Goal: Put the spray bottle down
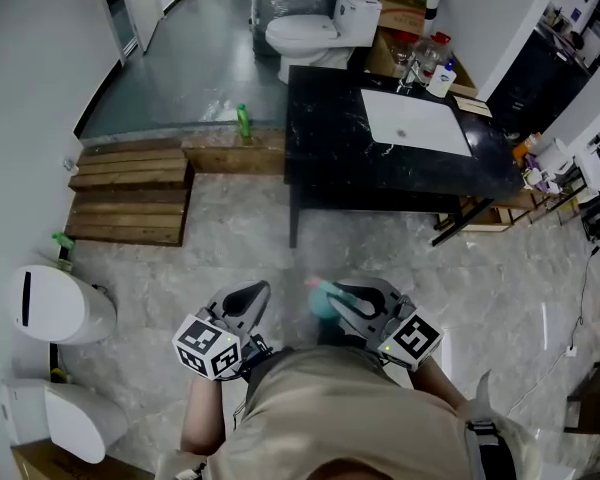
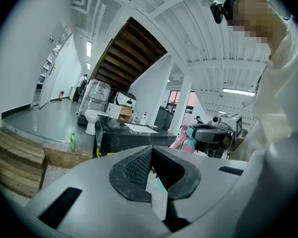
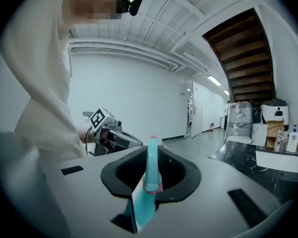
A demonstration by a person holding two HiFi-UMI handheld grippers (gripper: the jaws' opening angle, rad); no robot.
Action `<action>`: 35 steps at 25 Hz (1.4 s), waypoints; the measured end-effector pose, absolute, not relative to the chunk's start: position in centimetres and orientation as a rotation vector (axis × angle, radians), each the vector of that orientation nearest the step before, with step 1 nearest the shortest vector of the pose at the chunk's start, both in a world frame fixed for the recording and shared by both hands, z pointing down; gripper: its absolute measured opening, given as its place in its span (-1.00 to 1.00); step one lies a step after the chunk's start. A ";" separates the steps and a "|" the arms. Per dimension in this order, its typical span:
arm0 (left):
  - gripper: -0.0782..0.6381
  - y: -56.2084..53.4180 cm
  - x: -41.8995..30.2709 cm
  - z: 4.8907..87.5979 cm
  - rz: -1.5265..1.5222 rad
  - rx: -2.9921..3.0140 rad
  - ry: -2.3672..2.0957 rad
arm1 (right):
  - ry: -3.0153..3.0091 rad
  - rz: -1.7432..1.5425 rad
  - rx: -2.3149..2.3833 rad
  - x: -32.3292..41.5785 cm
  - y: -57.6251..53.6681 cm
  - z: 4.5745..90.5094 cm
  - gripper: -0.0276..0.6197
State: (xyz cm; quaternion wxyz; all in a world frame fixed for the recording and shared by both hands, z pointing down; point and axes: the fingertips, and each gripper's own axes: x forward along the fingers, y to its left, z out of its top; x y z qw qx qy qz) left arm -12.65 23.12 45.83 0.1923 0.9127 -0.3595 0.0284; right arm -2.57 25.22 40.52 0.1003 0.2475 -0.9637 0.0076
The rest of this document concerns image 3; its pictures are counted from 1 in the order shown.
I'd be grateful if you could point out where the person's left hand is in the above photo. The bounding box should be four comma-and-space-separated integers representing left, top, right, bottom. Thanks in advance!
100, 130, 115, 149

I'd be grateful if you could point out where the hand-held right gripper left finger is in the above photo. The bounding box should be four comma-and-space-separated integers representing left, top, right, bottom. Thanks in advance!
55, 145, 149, 238

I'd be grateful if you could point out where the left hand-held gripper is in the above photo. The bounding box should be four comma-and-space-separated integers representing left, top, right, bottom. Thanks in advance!
89, 107, 143, 157

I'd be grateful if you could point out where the white door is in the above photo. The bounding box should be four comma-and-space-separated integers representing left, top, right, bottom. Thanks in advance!
190, 81, 204, 139

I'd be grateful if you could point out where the black head-mounted camera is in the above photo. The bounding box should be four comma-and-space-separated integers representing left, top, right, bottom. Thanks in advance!
121, 0, 144, 17

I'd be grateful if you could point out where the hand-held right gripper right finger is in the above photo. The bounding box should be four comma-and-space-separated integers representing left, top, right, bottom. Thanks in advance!
149, 145, 295, 238

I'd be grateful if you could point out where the chrome faucet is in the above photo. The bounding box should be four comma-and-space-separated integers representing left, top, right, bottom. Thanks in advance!
275, 127, 288, 152

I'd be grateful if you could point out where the teal spray bottle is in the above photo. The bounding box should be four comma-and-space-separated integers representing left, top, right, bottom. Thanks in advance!
134, 133, 164, 229

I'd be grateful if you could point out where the person's left forearm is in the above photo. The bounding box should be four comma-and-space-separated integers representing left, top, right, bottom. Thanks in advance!
76, 126, 95, 144

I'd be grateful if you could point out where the white sink basin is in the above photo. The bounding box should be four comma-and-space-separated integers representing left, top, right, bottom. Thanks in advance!
255, 150, 298, 174

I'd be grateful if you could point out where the white soap pump bottle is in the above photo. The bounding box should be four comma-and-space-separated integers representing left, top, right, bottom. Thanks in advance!
286, 124, 298, 154

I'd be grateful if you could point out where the white dome-topped device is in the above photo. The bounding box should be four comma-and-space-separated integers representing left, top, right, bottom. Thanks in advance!
260, 98, 290, 131

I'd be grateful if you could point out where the person's head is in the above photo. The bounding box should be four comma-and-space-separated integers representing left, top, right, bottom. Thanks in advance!
62, 0, 130, 22

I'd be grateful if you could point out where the printed cardboard box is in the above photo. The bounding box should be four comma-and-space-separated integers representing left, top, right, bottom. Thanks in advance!
265, 120, 285, 149

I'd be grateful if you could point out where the wooden staircase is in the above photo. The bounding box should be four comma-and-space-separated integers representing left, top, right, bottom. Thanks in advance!
202, 7, 276, 104

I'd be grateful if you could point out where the black marble table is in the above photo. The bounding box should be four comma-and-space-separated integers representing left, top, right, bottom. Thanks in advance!
208, 140, 298, 203

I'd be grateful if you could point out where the white toilet with sticker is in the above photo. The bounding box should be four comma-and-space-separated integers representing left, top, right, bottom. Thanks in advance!
225, 122, 269, 147

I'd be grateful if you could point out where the person's beige shirt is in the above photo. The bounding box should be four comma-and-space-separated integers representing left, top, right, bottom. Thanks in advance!
0, 0, 88, 161

